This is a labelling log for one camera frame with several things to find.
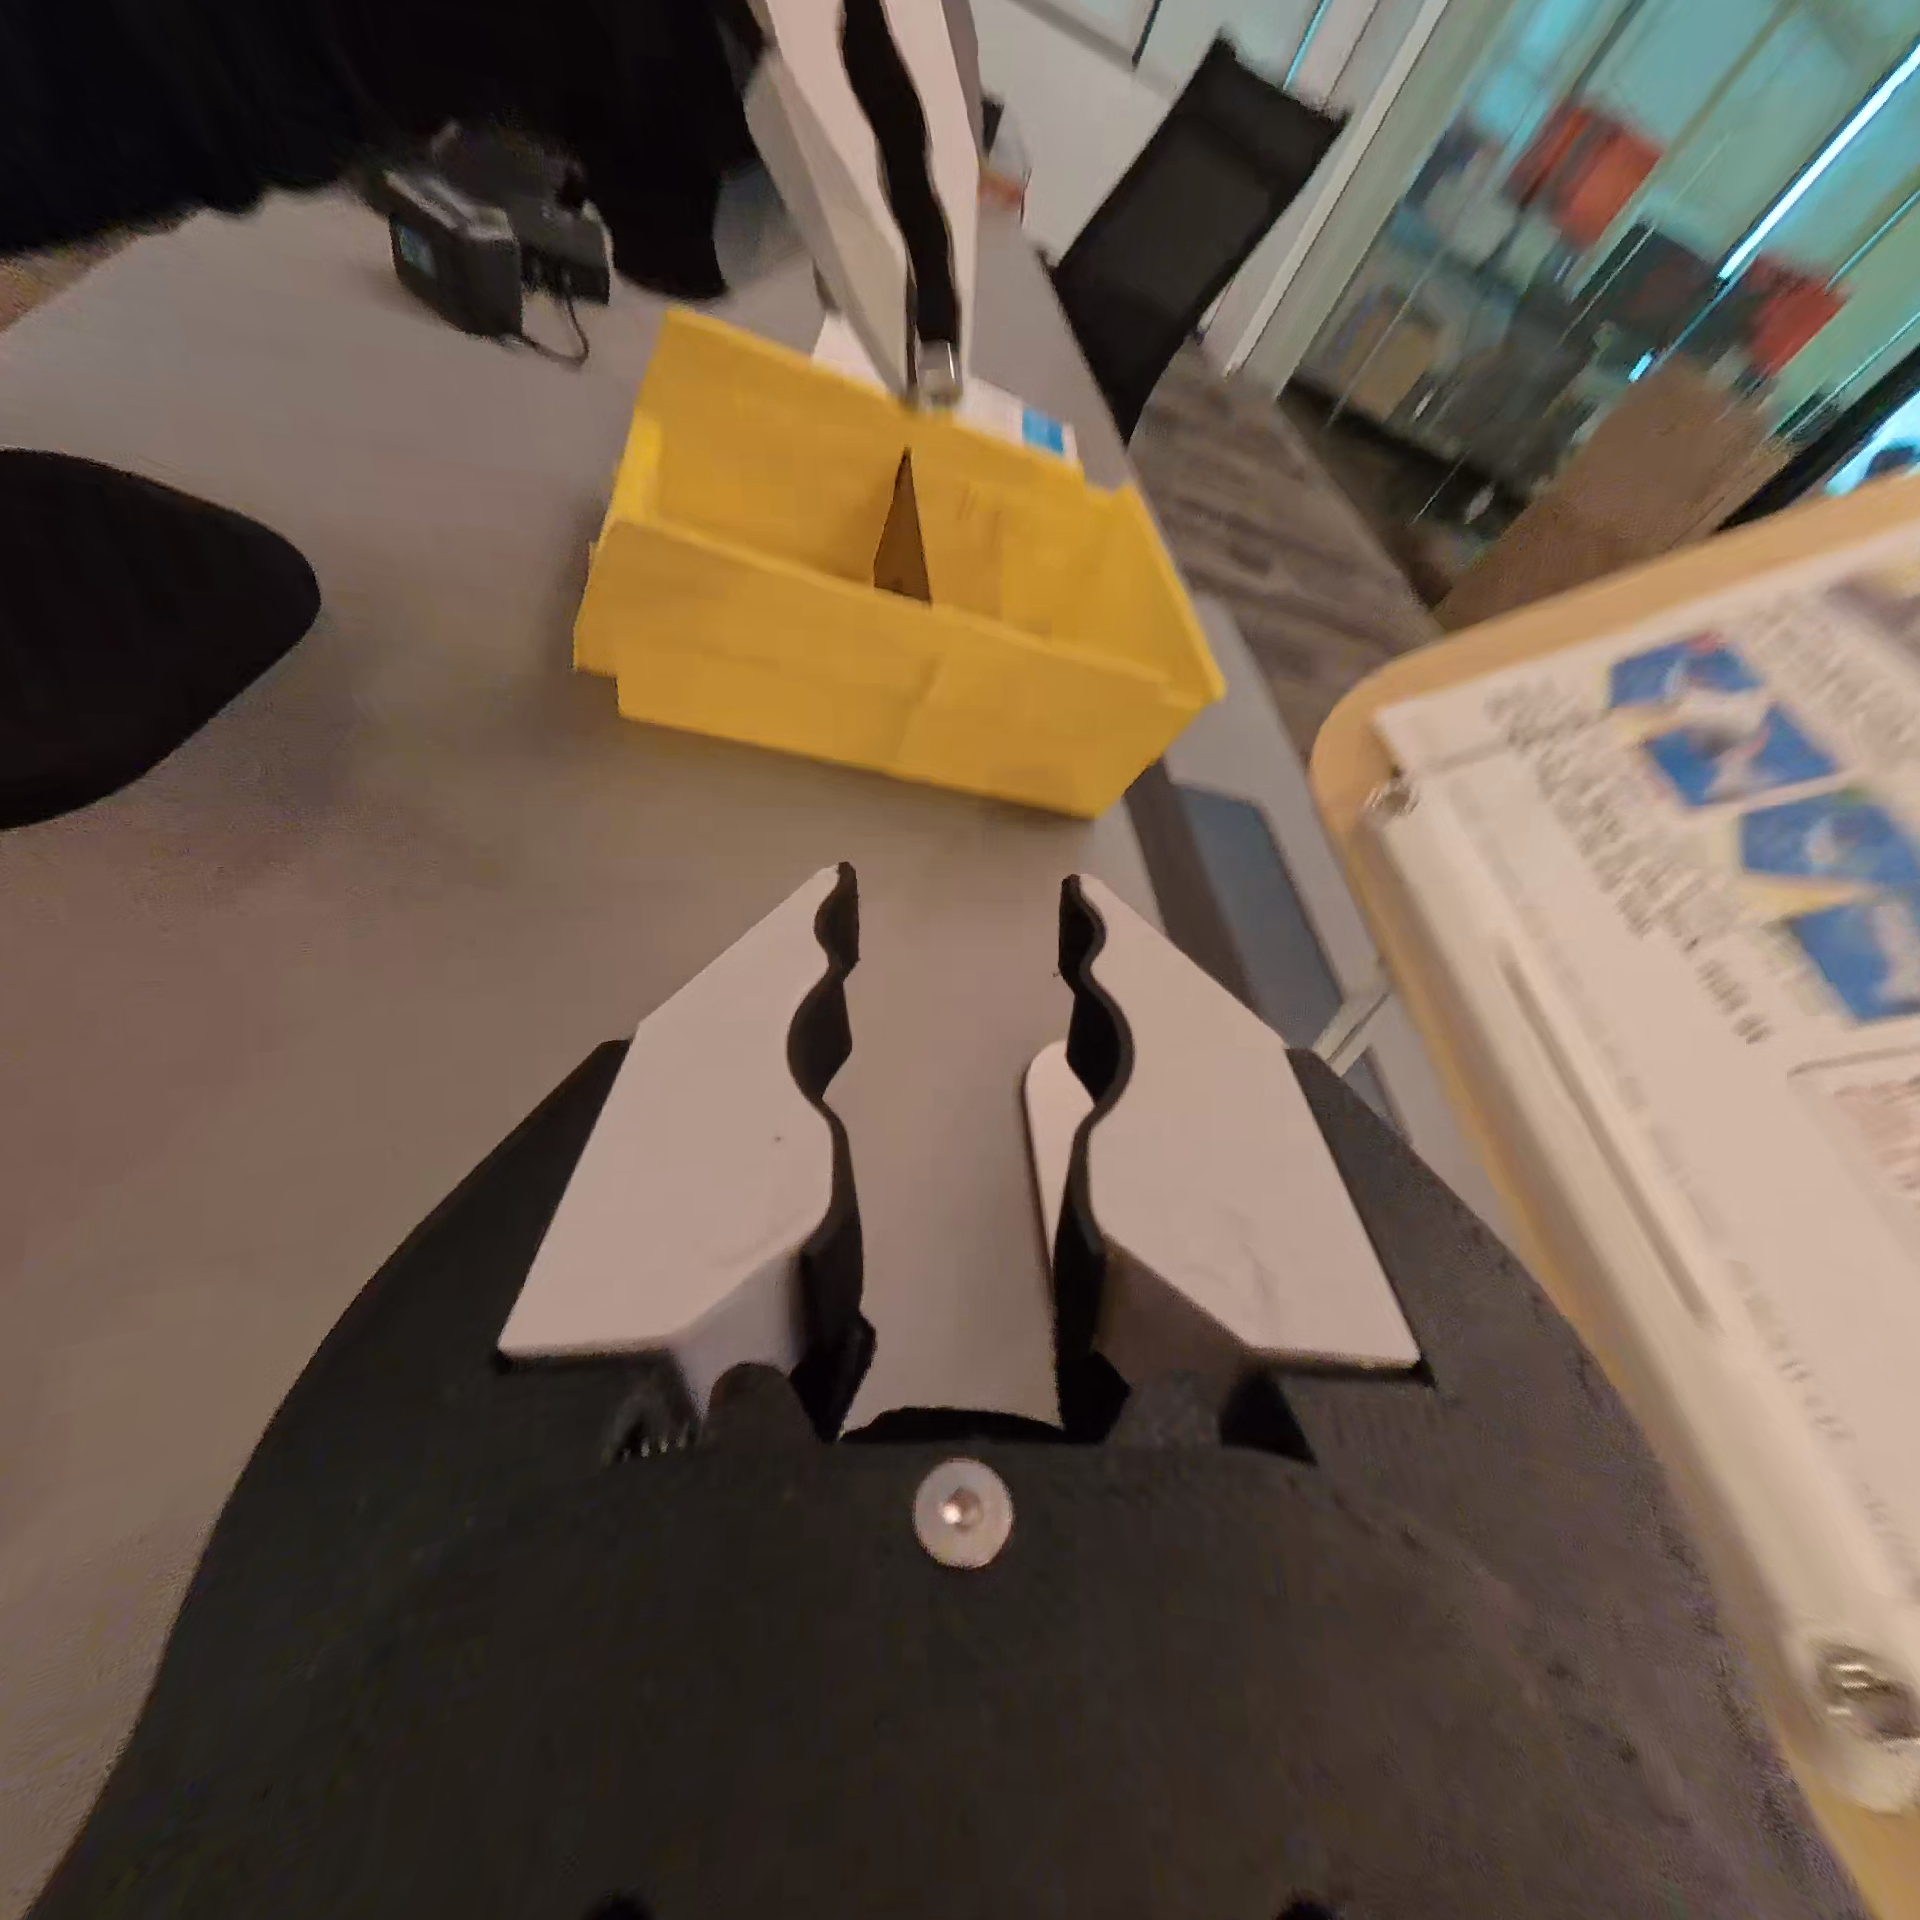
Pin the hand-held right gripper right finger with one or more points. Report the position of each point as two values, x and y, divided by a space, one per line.
1231 1155

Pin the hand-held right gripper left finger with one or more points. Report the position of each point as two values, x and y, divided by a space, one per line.
676 1155

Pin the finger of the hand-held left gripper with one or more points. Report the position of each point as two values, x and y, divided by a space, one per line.
954 135
819 135

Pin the silver hex bolt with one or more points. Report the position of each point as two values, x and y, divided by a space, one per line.
941 376

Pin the yellow plastic bin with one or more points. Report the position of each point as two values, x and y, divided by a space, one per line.
781 704

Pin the black chair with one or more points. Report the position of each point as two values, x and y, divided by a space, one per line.
1184 224

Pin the black power adapter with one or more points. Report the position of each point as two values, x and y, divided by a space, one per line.
563 248

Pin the white and blue box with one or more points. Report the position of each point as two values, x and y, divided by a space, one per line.
1020 424

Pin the cardboard box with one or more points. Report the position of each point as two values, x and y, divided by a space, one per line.
1622 495

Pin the black rounded cloth item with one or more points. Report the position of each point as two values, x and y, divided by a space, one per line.
119 629

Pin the black camera device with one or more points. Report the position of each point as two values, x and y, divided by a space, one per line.
451 254

